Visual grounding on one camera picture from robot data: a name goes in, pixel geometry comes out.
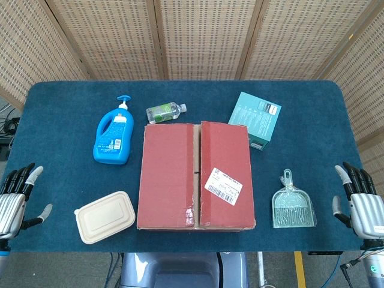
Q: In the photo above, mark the teal product box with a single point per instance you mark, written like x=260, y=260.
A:
x=258, y=117

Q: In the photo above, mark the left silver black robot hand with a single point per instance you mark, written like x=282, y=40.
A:
x=12, y=210

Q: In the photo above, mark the bamboo folding screen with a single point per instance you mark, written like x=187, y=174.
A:
x=204, y=36

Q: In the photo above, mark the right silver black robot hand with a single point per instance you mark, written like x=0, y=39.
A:
x=367, y=213

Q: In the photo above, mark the blue detergent pump bottle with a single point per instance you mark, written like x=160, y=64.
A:
x=112, y=135

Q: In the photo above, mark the clear plastic water bottle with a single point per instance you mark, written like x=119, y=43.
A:
x=163, y=112

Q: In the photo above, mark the blue felt table cloth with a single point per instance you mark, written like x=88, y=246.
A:
x=60, y=144

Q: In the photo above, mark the clear plastic dustpan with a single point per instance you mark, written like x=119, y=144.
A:
x=292, y=210

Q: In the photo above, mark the beige lidded food container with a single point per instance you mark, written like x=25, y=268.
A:
x=105, y=216

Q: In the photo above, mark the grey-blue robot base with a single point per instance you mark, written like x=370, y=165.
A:
x=180, y=270

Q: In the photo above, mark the large red cardboard box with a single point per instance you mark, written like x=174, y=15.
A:
x=168, y=174

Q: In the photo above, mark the white metal pole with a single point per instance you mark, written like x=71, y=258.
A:
x=261, y=270

